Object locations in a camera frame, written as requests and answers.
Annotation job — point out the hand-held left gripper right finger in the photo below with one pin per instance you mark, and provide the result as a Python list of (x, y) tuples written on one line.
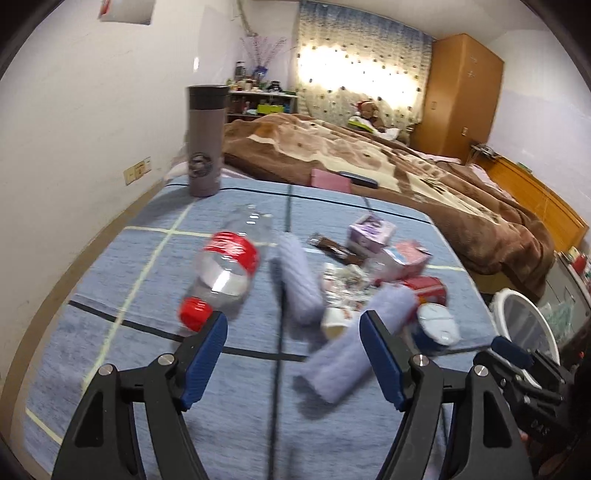
[(383, 364)]

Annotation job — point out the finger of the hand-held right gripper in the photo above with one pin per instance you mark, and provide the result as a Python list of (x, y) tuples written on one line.
[(501, 369), (510, 349)]

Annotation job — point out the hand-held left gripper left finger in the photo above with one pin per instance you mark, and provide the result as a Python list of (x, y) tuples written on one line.
[(205, 360)]

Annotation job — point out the white plastic bin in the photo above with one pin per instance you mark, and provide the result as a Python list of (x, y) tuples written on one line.
[(521, 314)]

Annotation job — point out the lilac knit cloth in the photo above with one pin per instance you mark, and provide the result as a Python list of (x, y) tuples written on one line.
[(341, 350), (298, 277)]

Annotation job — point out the white printed snack bag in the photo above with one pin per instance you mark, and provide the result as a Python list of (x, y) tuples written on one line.
[(348, 281)]

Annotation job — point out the clear plastic bottle red label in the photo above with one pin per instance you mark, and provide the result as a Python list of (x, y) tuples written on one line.
[(226, 263)]

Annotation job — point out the translucent plastic bag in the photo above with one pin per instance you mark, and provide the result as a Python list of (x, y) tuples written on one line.
[(561, 318)]

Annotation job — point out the white paper cup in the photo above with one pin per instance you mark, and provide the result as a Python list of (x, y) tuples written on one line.
[(337, 323)]

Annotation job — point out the bedside cabinet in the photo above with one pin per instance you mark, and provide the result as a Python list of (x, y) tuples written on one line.
[(575, 290)]

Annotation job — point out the red can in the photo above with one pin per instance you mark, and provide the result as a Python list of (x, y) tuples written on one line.
[(427, 288)]

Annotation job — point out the blue checked sheet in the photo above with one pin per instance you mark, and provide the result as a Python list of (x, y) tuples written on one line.
[(138, 286)]

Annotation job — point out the red jar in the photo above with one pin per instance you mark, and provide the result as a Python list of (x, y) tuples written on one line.
[(580, 265)]

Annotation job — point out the pink drink carton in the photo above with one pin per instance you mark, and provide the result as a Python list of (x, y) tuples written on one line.
[(408, 258)]

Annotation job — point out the brown snack wrapper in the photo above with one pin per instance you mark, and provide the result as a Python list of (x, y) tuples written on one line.
[(334, 247)]

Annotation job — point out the purple drink carton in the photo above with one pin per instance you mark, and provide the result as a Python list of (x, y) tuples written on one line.
[(371, 233)]

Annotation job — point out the wooden headboard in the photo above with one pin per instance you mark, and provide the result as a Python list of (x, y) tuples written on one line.
[(540, 198)]

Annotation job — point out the pink bedsheet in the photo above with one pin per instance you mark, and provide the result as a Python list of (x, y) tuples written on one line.
[(485, 177)]

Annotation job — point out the brown patterned blanket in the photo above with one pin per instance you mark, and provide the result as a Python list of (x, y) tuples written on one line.
[(415, 184)]

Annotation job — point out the black remote control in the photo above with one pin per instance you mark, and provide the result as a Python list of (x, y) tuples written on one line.
[(362, 180)]

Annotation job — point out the pink notebook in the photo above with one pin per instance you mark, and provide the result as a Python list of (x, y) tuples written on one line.
[(330, 180)]

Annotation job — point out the power strip with plugs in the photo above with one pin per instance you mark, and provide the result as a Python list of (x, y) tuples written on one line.
[(485, 151)]

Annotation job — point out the grey thermos flask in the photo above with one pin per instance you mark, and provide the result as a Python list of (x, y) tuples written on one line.
[(205, 138)]

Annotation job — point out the green white cloth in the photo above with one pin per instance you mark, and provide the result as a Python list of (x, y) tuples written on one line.
[(364, 123)]

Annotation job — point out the brown teddy bear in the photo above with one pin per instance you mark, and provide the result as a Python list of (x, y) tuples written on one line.
[(369, 113)]

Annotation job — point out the wooden wardrobe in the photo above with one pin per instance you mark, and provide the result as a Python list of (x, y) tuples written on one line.
[(457, 97)]

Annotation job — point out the green box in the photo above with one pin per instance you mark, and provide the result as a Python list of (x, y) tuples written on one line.
[(270, 109)]

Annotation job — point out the white cluttered shelf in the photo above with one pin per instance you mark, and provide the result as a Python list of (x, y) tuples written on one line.
[(258, 99)]

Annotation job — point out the dotted window curtain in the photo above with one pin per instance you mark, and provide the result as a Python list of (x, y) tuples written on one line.
[(360, 55)]

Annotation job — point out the purple dried branches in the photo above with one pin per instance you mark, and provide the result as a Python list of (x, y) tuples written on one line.
[(263, 53)]

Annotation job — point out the beige wall socket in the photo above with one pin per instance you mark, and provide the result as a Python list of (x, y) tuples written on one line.
[(137, 170)]

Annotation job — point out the white wall poster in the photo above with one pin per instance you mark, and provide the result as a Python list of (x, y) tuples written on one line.
[(127, 11)]

